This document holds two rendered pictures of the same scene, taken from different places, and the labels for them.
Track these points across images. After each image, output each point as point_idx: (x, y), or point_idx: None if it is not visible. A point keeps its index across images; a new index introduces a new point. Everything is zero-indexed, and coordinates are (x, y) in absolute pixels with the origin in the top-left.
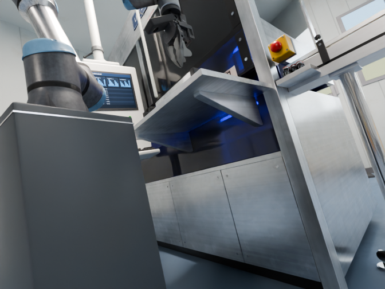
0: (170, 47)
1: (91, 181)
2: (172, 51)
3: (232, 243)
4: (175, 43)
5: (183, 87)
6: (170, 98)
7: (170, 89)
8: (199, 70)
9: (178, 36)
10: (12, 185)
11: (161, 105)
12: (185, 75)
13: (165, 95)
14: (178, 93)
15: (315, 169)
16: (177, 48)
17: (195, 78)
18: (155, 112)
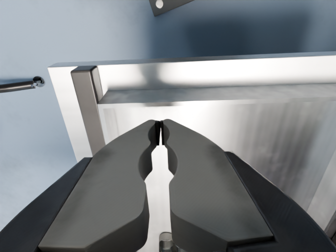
0: (207, 215)
1: None
2: (190, 171)
3: None
4: (114, 198)
5: (146, 60)
6: (223, 56)
7: (262, 98)
8: (55, 65)
9: (28, 234)
10: None
11: (285, 54)
12: (146, 101)
13: (301, 94)
14: (175, 57)
15: None
16: (111, 159)
17: (85, 62)
18: (334, 51)
